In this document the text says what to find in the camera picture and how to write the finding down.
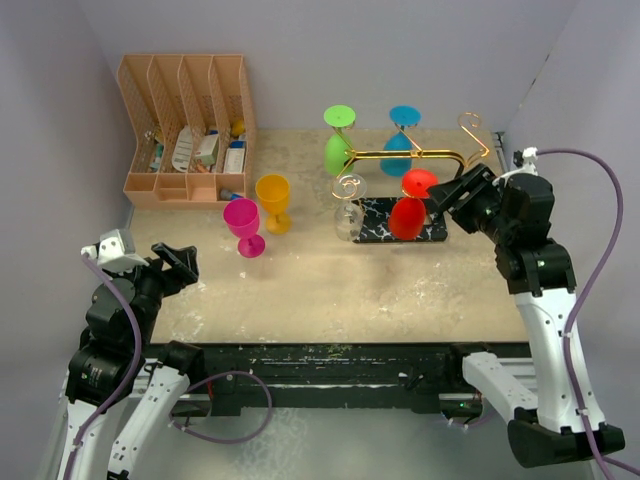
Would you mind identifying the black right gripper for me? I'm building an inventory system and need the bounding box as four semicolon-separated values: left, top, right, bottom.
428;162;515;245

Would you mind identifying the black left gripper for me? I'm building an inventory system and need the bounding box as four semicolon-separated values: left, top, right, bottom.
107;241;198;346

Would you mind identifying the red plastic wine glass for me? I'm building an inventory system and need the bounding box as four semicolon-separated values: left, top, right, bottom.
388;168;439;241

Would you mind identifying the magenta plastic wine glass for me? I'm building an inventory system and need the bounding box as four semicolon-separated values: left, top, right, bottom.
223;198;266;258

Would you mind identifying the yellow plastic wine glass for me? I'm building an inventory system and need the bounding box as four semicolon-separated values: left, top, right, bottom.
255;174;292;235

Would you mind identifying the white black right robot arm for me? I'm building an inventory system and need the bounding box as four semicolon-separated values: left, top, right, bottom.
428;164;626;468

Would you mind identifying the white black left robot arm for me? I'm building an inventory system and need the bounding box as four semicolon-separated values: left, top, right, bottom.
57;237;206;479

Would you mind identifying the blue plastic wine glass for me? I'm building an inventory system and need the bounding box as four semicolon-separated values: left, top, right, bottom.
379;105;421;177

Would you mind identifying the clear glass wine glass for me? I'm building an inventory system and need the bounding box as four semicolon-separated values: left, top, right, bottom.
332;173;367;242

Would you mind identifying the green plastic wine glass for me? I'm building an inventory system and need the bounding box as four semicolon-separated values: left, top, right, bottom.
323;104;356;177

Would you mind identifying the blue grey cap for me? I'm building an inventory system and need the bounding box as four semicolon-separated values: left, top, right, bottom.
219;188;243;202

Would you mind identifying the white blister pack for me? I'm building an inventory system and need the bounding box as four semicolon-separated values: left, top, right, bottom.
171;125;193;173

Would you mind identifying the green white small box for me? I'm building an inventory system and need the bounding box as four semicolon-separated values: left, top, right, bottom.
194;130;219;168

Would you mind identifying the pink plastic file organizer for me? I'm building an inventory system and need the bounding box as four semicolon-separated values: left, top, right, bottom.
117;53;258;210

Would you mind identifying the yellow object in organizer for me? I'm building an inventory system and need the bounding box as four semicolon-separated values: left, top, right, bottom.
231;118;246;138

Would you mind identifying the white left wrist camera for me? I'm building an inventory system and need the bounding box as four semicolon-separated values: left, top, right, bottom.
81;228;149;274

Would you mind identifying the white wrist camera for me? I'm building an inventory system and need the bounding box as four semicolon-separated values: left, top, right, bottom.
81;228;149;274
492;147;538;186

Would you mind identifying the gold wire wine glass rack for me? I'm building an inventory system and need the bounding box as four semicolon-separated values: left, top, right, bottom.
325;106;490;241

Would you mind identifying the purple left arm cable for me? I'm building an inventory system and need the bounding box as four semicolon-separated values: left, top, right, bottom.
62;257;144;480

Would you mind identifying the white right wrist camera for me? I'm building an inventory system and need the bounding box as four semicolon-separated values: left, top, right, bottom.
492;147;538;186

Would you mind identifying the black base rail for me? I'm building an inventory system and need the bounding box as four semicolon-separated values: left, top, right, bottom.
173;342;535;417

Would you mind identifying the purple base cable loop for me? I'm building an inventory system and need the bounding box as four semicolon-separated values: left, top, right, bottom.
167;370;274;445

